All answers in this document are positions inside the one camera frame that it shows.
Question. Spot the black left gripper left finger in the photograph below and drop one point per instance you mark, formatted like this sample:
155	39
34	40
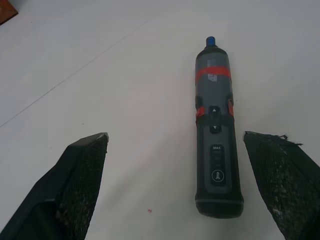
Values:
62	190

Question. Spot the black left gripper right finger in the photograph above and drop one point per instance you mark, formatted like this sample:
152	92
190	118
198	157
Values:
282	185

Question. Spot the grey electric screwdriver red tape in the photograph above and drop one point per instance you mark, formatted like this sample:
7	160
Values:
215	155

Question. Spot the small red scrap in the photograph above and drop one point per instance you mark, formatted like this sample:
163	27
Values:
150	210

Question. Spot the brown wooden object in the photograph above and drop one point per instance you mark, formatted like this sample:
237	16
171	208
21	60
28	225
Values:
6	10

